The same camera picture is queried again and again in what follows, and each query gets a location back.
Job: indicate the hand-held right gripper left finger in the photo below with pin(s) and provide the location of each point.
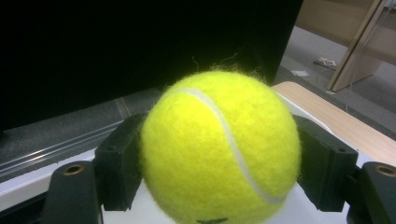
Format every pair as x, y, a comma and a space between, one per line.
118, 161

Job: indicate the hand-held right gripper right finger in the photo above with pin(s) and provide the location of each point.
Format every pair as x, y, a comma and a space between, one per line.
327, 168

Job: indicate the yellow tennis ball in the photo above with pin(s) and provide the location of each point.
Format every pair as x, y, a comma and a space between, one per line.
202, 149

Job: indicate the flat white paper scrap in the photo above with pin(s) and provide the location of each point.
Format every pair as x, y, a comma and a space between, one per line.
300, 73

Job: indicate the light wooden shelf unit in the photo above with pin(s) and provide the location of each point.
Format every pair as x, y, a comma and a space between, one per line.
358, 68

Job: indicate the white plug scrap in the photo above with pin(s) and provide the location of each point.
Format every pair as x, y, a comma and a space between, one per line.
325, 62

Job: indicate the black curtain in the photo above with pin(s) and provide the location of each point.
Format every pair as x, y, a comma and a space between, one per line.
93, 46

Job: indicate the aluminium floor rail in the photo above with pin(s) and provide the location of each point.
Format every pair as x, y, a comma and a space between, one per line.
46, 155

